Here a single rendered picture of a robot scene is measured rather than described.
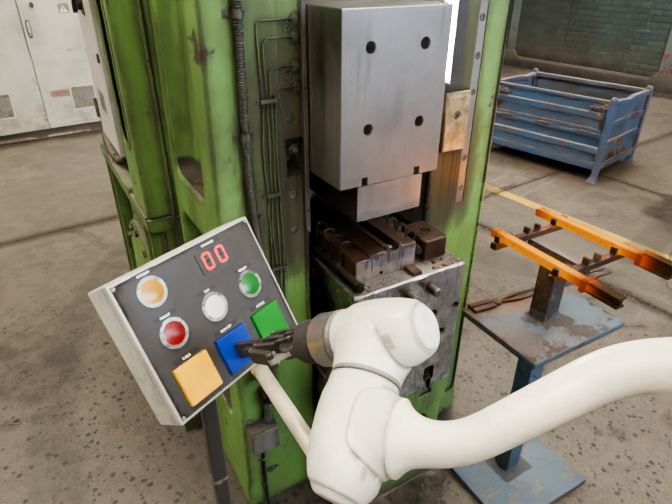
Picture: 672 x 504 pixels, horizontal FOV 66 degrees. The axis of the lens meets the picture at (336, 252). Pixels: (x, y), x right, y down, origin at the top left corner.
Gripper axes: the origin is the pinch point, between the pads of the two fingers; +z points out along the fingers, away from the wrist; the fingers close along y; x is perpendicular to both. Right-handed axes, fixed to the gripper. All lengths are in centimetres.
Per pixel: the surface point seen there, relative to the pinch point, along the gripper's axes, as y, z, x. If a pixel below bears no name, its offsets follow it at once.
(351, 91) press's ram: 43, -15, 38
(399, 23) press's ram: 54, -26, 46
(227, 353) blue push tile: -2.7, 3.6, 0.8
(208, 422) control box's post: -0.8, 28.1, -17.5
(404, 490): 59, 43, -93
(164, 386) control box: -16.2, 4.4, 2.7
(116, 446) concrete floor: 12, 132, -42
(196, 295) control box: -2.4, 4.4, 13.5
